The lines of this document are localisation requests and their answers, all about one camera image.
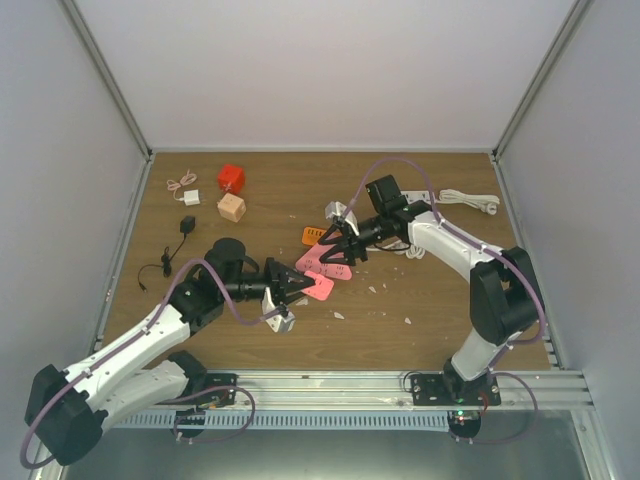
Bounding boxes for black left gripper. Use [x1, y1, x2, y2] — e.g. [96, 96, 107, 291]
[221, 257, 314, 305]

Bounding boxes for pink square adapter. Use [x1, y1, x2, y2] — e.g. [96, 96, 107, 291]
[302, 270, 334, 301]

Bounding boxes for pink triangular plug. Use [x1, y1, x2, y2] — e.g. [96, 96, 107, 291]
[295, 243, 352, 281]

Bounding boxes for orange power strip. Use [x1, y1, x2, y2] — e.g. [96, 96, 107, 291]
[301, 226, 327, 247]

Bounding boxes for white power strip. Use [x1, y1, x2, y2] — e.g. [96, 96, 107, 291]
[401, 190, 432, 206]

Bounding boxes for wooden round-cornered block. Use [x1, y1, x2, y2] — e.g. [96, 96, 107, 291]
[217, 193, 246, 223]

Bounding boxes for black power adapter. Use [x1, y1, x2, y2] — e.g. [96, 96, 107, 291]
[179, 216, 196, 236]

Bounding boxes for red cube socket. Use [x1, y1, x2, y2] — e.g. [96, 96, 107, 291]
[217, 164, 246, 195]

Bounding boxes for white usb charger plug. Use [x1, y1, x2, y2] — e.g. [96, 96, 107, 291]
[181, 189, 203, 207]

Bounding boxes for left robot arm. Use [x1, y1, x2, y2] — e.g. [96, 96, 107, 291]
[20, 237, 316, 470]

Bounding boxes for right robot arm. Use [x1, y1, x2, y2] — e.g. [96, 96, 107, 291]
[319, 175, 546, 405]

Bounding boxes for white bundled orange strip cord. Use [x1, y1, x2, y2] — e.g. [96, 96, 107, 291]
[394, 242, 426, 262]

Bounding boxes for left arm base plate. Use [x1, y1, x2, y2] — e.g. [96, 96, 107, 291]
[168, 373, 238, 408]

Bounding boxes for white bundled power strip cord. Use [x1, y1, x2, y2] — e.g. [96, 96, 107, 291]
[434, 188, 501, 217]

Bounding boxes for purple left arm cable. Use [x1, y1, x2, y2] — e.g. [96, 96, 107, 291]
[19, 258, 291, 471]

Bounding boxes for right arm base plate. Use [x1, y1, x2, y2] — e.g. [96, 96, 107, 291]
[404, 372, 502, 407]

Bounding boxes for grey slotted cable duct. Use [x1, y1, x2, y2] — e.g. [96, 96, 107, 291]
[114, 408, 451, 431]

